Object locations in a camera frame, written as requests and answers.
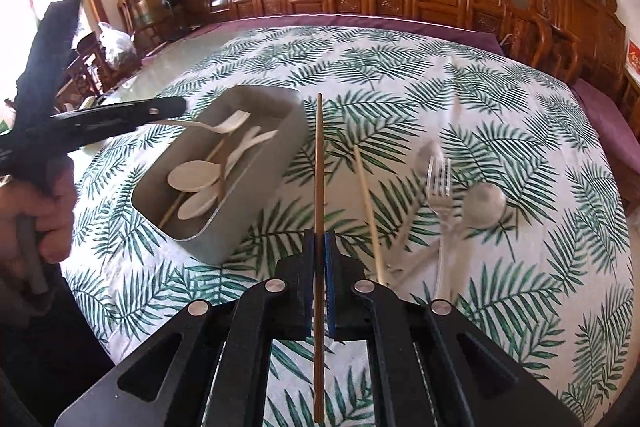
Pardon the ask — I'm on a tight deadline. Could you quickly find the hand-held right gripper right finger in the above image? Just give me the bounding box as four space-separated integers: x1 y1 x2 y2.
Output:
324 231 583 427

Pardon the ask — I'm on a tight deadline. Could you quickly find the red gift box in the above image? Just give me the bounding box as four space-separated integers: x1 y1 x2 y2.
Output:
625 39 640 80

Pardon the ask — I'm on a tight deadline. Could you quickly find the white plastic bag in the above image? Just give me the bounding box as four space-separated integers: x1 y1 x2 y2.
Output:
97 22 137 68

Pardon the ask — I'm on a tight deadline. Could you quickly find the leaf print tablecloth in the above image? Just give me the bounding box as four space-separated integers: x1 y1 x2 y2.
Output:
62 25 632 427

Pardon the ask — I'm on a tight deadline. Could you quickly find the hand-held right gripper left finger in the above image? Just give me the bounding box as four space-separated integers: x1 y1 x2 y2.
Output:
54 228 317 427

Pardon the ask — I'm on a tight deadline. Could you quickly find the purple armchair cushion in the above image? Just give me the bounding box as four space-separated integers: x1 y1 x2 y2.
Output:
570 79 640 188

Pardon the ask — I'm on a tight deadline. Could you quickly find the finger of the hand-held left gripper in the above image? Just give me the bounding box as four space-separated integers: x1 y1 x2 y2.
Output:
15 0 82 122
50 96 187 150

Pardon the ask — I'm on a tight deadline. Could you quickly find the clear plastic fork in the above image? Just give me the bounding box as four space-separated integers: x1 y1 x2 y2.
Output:
424 156 456 304

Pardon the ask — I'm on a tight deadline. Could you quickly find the white plastic spoon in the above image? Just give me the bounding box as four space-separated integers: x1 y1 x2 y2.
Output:
166 127 263 194
177 130 279 220

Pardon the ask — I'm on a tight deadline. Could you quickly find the carved wooden armchair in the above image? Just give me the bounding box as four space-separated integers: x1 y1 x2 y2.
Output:
505 0 640 118

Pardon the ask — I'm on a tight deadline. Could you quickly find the dark wooden chair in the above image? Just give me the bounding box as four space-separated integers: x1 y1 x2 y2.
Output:
55 32 142 112

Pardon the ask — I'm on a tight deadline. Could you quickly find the purple sofa cushion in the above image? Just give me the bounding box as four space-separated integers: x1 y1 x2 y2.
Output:
165 13 506 58

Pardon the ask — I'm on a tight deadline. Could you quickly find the grey rectangular container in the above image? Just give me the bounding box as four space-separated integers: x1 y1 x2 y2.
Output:
131 84 308 265

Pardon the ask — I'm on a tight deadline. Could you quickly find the dark wooden cabinet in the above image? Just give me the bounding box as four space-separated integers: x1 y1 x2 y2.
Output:
119 0 194 38

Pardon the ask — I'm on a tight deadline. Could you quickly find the person's left forearm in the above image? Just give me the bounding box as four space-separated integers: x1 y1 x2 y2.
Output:
0 257 116 423

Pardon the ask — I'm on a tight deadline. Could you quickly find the person's left hand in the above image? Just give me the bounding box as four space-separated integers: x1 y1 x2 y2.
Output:
0 163 77 265

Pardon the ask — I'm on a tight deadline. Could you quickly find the white plastic fork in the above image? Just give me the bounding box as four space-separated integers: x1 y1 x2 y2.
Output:
186 110 251 136

